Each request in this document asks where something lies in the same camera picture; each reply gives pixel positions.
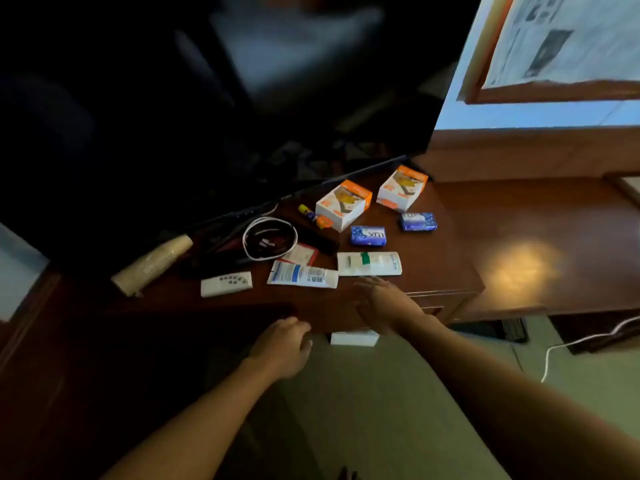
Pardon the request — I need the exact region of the person's left hand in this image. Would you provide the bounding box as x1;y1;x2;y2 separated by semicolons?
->
248;317;314;381

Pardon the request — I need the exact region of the person's right hand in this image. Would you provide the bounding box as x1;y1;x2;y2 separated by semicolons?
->
354;276;431;338

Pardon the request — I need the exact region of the person's right forearm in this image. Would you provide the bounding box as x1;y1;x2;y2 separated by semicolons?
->
404;315;640;480

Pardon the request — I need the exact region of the person's left forearm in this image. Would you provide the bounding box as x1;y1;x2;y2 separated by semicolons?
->
100;359;281;480

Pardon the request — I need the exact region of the white tube with green label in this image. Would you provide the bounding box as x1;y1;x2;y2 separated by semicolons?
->
337;252;403;277

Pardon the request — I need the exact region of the small white box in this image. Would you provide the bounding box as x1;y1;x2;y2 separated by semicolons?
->
329;330;380;347

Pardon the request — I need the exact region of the blue soap packet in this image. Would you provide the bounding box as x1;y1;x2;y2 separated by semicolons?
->
350;225;387;247
400;212;438;232

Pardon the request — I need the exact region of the white and blue tube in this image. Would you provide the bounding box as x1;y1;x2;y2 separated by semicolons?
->
267;260;340;289

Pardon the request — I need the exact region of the red bordered white sachet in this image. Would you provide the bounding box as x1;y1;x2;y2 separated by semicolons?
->
282;243;320;267

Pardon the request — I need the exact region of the orange and white box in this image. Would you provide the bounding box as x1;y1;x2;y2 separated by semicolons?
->
376;165;429;213
315;180;373;233

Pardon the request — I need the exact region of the yellow and blue glue stick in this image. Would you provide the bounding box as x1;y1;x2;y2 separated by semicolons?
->
298;204;334;229

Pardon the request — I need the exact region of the white remote control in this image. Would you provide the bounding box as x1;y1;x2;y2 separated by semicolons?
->
200;271;253;298

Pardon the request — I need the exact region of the beige rolled paper tube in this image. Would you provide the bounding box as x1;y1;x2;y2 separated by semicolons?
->
110;234;195;298

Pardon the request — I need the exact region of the black flat screen television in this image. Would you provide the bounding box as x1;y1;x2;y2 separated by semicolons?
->
0;0;484;278

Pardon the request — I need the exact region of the wooden framed newspaper picture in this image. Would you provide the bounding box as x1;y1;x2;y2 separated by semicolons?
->
457;0;640;105

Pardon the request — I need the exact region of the coiled white cable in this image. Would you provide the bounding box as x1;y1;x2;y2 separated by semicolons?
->
242;217;299;262

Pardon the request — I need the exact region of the white power cable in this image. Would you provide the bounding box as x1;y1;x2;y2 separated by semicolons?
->
540;315;640;384

